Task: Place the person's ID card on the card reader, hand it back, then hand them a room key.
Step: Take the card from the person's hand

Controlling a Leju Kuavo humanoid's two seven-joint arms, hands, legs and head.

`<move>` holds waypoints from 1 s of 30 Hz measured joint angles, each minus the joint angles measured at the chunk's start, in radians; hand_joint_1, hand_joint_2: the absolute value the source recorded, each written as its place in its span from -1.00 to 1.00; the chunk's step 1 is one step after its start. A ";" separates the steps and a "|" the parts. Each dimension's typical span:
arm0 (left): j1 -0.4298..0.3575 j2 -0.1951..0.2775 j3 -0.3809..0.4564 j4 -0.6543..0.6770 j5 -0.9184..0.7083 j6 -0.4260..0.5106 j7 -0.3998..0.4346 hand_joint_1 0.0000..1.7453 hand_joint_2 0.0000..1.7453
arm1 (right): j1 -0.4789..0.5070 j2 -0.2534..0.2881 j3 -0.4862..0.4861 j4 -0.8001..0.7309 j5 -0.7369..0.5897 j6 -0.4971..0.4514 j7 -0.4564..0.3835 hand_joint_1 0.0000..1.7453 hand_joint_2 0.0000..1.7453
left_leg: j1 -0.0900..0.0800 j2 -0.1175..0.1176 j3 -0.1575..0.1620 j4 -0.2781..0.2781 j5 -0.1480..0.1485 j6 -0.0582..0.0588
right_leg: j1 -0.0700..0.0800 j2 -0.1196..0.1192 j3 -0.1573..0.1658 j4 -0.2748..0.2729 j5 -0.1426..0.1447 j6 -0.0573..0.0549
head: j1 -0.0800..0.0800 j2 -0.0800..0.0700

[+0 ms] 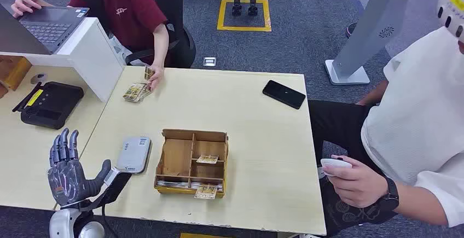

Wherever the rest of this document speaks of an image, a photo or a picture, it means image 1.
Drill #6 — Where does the person's left hand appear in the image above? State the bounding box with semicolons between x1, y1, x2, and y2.
147;65;165;92

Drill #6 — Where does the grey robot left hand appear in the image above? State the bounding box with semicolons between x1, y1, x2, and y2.
47;127;112;208

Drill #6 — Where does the person's right hand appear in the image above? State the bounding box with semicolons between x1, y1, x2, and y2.
10;0;42;19

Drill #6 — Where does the headset person's left hand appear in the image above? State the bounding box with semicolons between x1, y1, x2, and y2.
322;154;389;209

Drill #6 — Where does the white VR controller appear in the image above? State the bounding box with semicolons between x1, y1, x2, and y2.
320;158;353;177

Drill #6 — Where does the wooden compartment box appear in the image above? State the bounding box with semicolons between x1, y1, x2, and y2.
154;129;230;199

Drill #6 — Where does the grey card reader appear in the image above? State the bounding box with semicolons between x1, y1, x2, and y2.
115;136;152;175

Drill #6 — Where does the person with VR headset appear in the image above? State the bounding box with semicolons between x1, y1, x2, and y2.
308;26;464;238

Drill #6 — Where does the row of white key cards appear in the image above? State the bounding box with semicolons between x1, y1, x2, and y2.
156;180;224;192

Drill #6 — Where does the stack of patterned cards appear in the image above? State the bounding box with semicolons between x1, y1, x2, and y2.
122;82;153;103

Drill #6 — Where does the black wristwatch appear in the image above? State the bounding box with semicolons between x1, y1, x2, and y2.
376;176;400;212

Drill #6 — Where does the grey laptop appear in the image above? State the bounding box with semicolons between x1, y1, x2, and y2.
0;3;91;56

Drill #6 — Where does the black office chair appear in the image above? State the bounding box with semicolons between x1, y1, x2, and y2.
125;0;197;69

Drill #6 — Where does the brown wooden box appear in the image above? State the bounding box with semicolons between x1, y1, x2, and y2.
0;55;33;92

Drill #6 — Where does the white desk riser shelf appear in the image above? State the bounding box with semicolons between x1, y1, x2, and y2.
0;17;125;103

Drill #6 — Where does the black console with yellow label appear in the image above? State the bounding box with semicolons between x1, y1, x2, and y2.
11;81;85;131

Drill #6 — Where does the round grey puck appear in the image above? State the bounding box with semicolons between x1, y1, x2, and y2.
30;72;48;85

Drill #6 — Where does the black smartphone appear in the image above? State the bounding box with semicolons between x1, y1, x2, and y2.
262;79;307;110

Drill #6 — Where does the yellow floor tape strip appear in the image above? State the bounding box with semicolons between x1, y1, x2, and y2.
180;233;233;238

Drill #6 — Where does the dark shoe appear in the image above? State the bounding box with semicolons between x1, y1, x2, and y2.
345;21;358;39

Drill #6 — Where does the grey pillar stand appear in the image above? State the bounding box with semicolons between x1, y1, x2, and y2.
324;0;441;86

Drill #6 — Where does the white VR headset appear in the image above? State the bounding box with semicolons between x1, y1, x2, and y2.
437;0;464;44

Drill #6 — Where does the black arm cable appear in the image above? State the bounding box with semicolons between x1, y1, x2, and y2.
101;202;114;238

